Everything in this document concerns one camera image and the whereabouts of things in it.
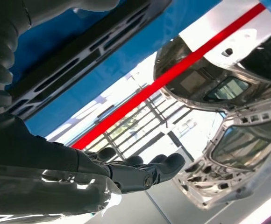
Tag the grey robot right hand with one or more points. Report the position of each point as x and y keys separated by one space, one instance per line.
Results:
x=32 y=154

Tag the red barrier belt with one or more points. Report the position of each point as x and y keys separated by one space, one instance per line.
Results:
x=163 y=80

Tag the blue metal shelf rack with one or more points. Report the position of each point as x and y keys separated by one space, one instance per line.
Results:
x=126 y=61

